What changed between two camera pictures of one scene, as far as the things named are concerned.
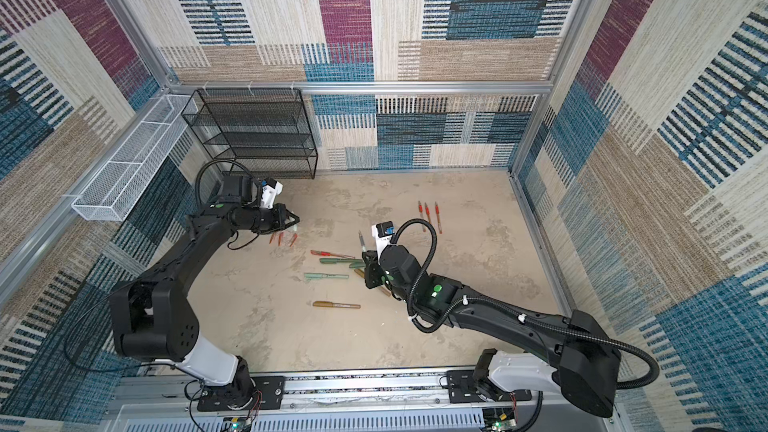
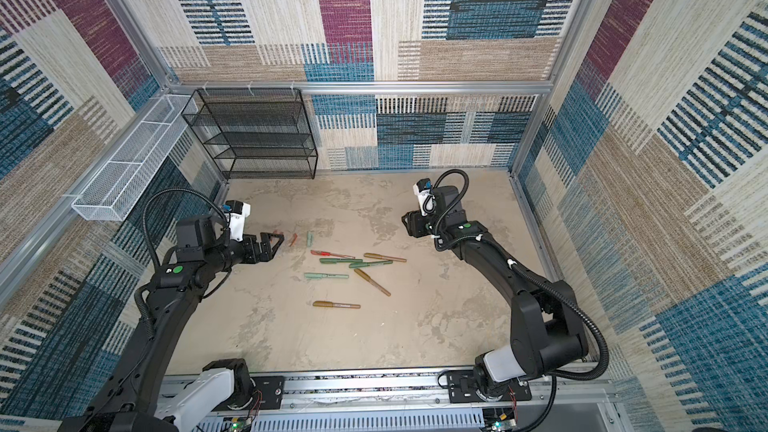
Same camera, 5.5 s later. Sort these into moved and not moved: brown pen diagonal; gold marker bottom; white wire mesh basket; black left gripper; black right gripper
Moved: black right gripper; black left gripper
Not moved: white wire mesh basket; gold marker bottom; brown pen diagonal
